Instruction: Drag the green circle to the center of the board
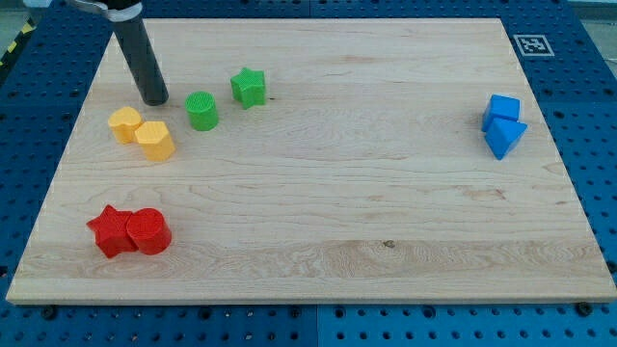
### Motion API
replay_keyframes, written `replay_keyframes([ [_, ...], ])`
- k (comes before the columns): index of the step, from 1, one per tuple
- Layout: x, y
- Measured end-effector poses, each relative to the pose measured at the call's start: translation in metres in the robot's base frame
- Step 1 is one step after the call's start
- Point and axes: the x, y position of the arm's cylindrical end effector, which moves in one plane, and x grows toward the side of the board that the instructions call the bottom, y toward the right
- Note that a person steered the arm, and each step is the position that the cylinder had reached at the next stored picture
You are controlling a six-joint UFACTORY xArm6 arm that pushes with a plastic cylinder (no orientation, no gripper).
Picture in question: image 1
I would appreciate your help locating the light wooden board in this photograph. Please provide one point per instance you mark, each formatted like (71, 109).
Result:
(365, 178)

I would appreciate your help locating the green star block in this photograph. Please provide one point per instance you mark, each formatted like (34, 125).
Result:
(248, 87)

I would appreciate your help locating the green cylinder block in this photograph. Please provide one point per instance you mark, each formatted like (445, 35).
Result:
(202, 111)

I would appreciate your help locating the yellow hexagon block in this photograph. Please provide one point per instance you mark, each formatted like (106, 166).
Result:
(155, 140)

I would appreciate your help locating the red cylinder block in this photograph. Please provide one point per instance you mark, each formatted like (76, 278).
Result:
(148, 229)

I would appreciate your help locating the yellow heart block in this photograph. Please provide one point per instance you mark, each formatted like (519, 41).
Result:
(123, 124)

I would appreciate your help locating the blue triangle block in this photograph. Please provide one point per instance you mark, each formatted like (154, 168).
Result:
(503, 135)

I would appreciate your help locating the blue cube block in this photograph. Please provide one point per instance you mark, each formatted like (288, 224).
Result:
(500, 107)

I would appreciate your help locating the red star block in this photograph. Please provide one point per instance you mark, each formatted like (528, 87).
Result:
(110, 232)

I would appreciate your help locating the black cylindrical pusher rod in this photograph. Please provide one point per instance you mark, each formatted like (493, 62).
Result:
(132, 35)

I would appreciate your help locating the silver metal clamp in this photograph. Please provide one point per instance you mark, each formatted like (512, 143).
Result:
(103, 7)

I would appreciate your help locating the white fiducial marker tag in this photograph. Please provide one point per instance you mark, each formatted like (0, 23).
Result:
(533, 45)

